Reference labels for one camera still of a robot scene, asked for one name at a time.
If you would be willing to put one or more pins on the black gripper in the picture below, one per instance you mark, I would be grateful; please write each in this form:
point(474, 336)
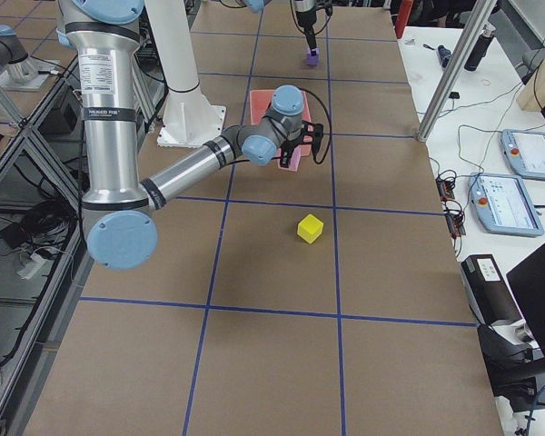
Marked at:
point(306, 19)
point(289, 148)

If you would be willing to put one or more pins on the pink foam cube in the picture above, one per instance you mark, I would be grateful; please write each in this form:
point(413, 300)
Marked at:
point(293, 163)

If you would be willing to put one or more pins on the pink plastic bin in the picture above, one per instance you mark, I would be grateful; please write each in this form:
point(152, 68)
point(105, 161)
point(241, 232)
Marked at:
point(260, 100)

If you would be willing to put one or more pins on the purple foam cube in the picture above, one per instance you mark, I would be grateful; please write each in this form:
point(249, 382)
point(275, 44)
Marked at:
point(312, 57)

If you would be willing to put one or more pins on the yellow foam cube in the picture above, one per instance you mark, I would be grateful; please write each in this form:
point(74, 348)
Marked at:
point(310, 228)

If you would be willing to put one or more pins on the black water bottle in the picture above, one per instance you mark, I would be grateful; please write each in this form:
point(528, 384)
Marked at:
point(480, 49)

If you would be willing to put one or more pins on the near teach pendant tablet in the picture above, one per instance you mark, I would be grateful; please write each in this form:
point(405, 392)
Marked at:
point(503, 205)

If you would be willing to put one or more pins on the teach pendant tablet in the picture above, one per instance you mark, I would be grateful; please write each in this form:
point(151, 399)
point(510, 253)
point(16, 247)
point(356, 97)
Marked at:
point(525, 153)
point(503, 205)

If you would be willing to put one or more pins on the far teach pendant tablet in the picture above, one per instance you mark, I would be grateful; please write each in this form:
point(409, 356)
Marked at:
point(525, 153)

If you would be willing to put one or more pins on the black label printer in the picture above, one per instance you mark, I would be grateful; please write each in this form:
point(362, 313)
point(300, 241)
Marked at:
point(488, 293)

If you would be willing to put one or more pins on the black monitor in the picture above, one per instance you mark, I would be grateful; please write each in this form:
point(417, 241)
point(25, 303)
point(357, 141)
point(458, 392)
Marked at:
point(527, 283)

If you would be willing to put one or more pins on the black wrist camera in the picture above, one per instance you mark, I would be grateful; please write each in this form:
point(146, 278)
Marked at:
point(313, 134)

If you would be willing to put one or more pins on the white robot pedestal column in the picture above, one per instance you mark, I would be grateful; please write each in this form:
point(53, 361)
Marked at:
point(189, 120)

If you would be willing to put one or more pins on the aluminium frame post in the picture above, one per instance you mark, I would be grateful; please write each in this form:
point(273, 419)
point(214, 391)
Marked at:
point(469, 35)

